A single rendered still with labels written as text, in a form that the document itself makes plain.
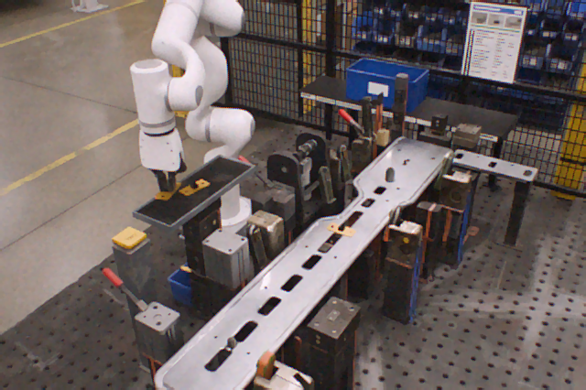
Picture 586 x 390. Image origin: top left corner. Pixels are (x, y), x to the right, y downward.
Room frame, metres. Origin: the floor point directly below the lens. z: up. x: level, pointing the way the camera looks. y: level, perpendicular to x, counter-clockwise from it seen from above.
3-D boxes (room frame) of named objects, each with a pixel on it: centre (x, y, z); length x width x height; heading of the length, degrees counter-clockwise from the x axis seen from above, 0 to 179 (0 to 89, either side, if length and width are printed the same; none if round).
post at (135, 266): (1.17, 0.41, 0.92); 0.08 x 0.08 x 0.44; 57
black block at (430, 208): (1.53, -0.42, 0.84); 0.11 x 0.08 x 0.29; 57
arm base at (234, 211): (1.81, 0.27, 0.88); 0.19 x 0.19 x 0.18
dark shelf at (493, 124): (2.26, -0.45, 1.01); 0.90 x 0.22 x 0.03; 57
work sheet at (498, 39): (2.20, -0.77, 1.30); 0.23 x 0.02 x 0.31; 57
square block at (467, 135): (1.95, -0.64, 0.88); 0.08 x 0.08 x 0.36; 57
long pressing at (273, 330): (1.37, -0.13, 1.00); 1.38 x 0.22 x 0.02; 147
